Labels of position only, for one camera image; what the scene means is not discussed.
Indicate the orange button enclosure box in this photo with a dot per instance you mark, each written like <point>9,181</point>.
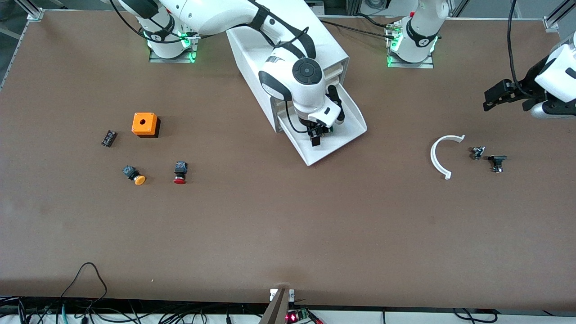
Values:
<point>145,123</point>

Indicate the circuit board with red light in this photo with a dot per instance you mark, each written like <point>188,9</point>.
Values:
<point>299,316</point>

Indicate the yellow push button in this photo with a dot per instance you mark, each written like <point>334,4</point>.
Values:
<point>134,175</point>

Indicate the small grey black part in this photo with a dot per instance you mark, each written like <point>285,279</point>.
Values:
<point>477,152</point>

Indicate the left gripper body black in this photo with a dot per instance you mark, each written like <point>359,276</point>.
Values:
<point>530,81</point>

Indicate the red push button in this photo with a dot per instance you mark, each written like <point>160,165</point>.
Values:
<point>180,173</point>

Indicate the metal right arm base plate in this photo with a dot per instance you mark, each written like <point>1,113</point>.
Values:
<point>155,59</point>

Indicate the small black clamp part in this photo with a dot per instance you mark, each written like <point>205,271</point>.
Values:
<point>497,162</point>

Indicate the aluminium frame profile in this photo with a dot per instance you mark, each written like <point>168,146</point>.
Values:
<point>558,15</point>

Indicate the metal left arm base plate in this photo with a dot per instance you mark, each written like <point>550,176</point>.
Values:
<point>427,65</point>

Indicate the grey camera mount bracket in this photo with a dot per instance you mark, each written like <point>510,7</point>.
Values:
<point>278,308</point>

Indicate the white curved plastic arc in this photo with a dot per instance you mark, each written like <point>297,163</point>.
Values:
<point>434,155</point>

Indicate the small black contact block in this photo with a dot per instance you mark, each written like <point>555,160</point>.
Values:
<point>109,138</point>

